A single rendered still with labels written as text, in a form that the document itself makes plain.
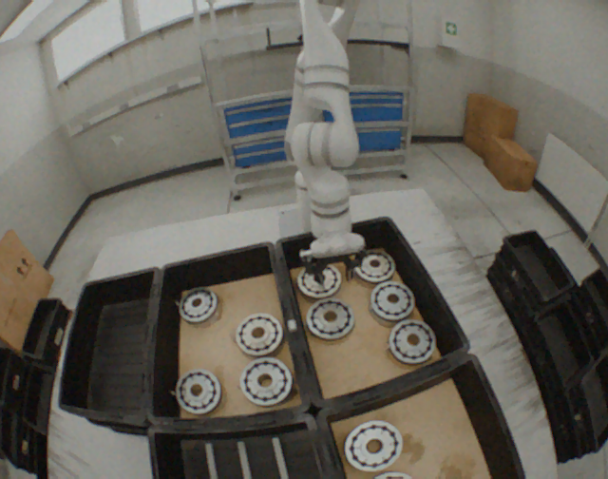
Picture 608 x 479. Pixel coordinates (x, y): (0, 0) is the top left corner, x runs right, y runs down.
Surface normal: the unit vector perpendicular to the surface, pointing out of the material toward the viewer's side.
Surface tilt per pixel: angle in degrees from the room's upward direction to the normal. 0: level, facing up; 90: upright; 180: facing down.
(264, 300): 0
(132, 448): 0
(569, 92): 90
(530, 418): 0
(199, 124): 90
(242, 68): 90
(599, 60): 90
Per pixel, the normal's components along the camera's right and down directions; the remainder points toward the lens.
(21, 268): 0.95, -0.29
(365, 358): -0.09, -0.73
